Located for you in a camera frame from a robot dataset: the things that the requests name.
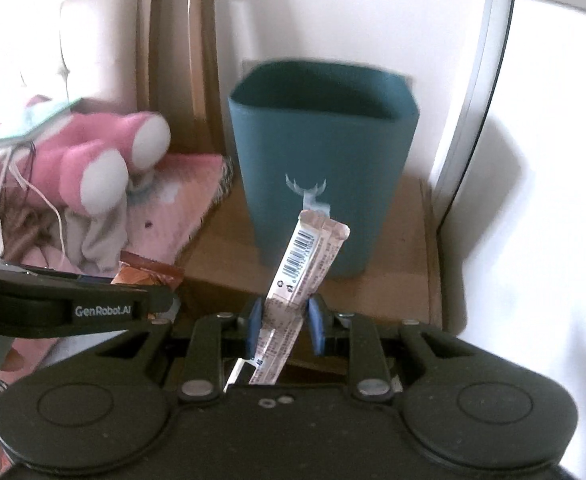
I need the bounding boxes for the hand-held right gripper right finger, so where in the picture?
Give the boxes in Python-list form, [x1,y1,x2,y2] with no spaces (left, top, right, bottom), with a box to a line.
[308,295,478,402]

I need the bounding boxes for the grey door frame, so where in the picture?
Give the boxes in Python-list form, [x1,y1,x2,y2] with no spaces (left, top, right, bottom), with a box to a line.
[430,0,518,231]

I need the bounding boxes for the teal cloth pad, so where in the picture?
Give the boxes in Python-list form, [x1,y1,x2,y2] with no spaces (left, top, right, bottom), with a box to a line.
[0,97,81,146]

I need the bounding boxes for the grey-white cloth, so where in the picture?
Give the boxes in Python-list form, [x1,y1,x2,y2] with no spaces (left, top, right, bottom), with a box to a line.
[65,195,128,276]

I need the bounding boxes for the white door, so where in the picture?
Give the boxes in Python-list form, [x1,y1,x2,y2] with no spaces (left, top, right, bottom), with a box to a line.
[438,0,586,461]

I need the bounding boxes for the beige padded headboard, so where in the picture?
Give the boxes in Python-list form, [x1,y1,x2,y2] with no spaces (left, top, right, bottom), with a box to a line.
[58,0,144,116]

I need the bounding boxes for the pink plush toy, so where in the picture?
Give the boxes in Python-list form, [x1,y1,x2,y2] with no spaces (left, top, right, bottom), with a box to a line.
[33,110,171,216]

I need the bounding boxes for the wooden headboard post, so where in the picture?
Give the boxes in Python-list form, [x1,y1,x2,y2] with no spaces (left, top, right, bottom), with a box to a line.
[135,0,224,156]

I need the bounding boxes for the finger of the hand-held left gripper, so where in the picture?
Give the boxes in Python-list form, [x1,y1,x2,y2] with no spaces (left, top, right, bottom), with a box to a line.
[0,256,114,288]

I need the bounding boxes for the teal bin with deer print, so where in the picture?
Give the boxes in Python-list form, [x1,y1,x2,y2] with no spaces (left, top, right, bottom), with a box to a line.
[228,59,420,278]

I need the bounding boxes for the wooden nightstand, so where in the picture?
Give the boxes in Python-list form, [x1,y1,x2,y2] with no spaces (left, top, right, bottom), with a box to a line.
[180,175,444,376]

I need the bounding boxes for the white cable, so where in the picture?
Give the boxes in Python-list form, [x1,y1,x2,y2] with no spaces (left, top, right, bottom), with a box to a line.
[0,150,68,271]

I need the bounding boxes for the brown snack wrapper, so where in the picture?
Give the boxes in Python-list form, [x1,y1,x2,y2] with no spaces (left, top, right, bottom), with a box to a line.
[112,252,184,293]

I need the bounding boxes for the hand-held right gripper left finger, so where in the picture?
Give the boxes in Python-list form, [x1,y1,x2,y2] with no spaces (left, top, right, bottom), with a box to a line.
[90,297,264,403]

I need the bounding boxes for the patterned pink blanket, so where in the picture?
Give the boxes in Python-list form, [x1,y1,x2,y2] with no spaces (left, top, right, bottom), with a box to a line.
[123,152,234,271]

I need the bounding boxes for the pale stick snack packet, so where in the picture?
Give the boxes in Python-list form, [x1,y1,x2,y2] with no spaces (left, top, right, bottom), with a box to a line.
[248,210,350,386]

